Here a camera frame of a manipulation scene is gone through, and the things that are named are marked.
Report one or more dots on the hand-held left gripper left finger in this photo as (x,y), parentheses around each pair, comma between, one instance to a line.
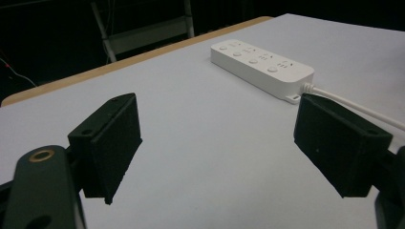
(108,143)

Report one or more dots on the metal chair frame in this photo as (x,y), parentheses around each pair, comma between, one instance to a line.
(144,30)

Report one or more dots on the white power strip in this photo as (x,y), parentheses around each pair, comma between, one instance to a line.
(261,65)

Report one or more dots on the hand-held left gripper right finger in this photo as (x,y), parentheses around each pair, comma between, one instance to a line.
(337,143)

